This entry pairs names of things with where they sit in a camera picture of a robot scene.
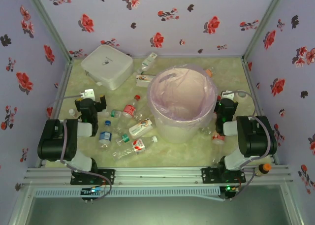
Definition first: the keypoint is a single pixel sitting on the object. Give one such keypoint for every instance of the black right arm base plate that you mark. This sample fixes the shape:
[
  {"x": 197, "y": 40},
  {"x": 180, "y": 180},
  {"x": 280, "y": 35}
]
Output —
[{"x": 208, "y": 175}]

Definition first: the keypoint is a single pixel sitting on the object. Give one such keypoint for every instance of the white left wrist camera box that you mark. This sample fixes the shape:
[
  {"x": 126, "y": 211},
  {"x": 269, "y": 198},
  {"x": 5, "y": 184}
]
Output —
[{"x": 88, "y": 94}]

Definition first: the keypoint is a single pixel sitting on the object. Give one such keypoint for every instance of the left aluminium side rail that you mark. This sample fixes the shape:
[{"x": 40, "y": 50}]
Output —
[{"x": 66, "y": 73}]

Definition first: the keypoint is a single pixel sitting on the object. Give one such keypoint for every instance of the left aluminium frame post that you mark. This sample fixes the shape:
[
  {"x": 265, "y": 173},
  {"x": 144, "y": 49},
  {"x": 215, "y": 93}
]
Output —
[{"x": 46, "y": 18}]

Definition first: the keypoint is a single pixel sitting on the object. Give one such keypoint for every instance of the aluminium frame rail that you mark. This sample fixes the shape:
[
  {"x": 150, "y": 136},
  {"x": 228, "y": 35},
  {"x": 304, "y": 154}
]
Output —
[
  {"x": 197, "y": 56},
  {"x": 157, "y": 177}
]

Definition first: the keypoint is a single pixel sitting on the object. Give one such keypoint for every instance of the clear bottle white cap red label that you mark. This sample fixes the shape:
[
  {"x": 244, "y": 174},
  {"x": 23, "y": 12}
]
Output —
[{"x": 138, "y": 145}]

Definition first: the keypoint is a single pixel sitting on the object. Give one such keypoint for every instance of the left circuit board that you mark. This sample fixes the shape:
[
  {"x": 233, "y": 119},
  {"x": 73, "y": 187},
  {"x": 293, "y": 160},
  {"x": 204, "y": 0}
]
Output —
[{"x": 92, "y": 191}]

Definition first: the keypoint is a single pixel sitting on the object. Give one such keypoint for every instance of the crushed clear plastic bottle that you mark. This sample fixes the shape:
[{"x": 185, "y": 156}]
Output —
[{"x": 120, "y": 126}]

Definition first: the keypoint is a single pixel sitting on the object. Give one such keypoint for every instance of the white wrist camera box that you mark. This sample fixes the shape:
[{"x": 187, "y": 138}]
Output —
[
  {"x": 226, "y": 94},
  {"x": 88, "y": 94}
]

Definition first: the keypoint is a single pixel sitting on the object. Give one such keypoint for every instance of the circuit board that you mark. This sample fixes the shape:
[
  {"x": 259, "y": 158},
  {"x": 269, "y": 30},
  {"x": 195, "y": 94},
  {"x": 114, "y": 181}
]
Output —
[
  {"x": 92, "y": 191},
  {"x": 230, "y": 189}
]

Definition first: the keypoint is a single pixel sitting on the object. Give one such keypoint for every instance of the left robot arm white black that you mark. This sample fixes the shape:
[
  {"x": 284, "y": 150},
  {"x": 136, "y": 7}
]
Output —
[{"x": 53, "y": 141}]

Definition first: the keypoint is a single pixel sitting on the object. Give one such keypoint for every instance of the clear bottle green cap white label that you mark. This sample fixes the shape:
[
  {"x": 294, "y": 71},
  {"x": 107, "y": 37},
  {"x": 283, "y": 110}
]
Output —
[{"x": 142, "y": 68}]

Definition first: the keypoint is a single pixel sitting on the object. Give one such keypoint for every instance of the small white bottle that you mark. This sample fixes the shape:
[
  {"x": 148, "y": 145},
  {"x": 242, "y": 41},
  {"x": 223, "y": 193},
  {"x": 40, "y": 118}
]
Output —
[{"x": 71, "y": 112}]

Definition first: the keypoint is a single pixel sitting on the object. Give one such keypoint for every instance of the right aluminium frame post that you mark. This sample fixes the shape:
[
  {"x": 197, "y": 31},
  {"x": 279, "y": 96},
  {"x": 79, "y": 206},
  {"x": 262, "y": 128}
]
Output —
[{"x": 265, "y": 18}]

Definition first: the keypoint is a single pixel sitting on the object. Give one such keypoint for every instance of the white plastic bin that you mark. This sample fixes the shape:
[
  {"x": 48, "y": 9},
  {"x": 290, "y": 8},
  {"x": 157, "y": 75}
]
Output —
[{"x": 172, "y": 129}]

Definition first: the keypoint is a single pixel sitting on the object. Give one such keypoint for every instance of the front aluminium frame rail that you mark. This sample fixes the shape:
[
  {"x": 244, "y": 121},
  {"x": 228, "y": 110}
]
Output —
[{"x": 157, "y": 177}]

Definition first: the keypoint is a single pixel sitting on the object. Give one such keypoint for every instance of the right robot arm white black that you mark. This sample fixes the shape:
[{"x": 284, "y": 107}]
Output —
[{"x": 256, "y": 138}]

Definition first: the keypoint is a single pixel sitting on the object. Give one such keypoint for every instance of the white plastic storage box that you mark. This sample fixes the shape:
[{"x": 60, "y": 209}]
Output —
[{"x": 105, "y": 65}]

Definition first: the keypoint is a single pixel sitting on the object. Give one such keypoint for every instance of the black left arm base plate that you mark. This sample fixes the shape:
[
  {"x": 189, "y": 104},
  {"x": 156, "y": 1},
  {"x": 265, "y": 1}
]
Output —
[{"x": 109, "y": 177}]

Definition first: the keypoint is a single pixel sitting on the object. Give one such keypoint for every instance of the clear bottle blue cap blue label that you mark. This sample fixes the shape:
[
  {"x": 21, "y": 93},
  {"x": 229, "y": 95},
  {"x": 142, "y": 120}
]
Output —
[{"x": 105, "y": 136}]

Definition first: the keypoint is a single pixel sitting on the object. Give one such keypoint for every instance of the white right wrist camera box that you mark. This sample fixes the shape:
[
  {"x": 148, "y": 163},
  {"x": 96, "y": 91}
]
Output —
[{"x": 226, "y": 94}]

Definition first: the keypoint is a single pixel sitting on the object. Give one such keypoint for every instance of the clear bottle orange red cap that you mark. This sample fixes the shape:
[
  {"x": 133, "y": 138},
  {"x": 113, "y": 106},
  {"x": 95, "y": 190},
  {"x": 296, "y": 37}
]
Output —
[{"x": 209, "y": 73}]

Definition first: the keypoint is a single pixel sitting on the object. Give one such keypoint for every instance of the back aluminium frame rail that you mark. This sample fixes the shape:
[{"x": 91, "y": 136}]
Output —
[{"x": 197, "y": 56}]

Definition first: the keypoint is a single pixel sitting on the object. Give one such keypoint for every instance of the aluminium side rail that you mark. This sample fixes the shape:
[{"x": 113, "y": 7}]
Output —
[
  {"x": 66, "y": 73},
  {"x": 249, "y": 79}
]

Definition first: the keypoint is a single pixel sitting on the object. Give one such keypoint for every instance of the right circuit board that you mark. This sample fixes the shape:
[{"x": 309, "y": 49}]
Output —
[{"x": 230, "y": 189}]

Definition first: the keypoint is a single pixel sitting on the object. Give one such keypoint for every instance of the small clear bottle green label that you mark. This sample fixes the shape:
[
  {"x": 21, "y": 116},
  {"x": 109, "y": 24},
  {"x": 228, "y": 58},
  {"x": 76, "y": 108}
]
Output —
[{"x": 125, "y": 138}]

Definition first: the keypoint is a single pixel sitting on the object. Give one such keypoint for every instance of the brown bottle orange cap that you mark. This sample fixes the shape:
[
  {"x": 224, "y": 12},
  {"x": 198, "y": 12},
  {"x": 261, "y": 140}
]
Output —
[{"x": 262, "y": 170}]

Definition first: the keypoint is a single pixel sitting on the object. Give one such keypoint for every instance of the white box blue orange print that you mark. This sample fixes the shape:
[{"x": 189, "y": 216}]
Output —
[{"x": 140, "y": 129}]

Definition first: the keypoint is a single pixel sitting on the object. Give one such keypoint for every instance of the aluminium frame post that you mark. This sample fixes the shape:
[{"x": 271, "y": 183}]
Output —
[
  {"x": 46, "y": 18},
  {"x": 265, "y": 18}
]

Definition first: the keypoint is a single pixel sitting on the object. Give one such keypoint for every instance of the right aluminium side rail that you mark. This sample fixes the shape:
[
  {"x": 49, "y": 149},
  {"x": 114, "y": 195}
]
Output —
[{"x": 249, "y": 79}]

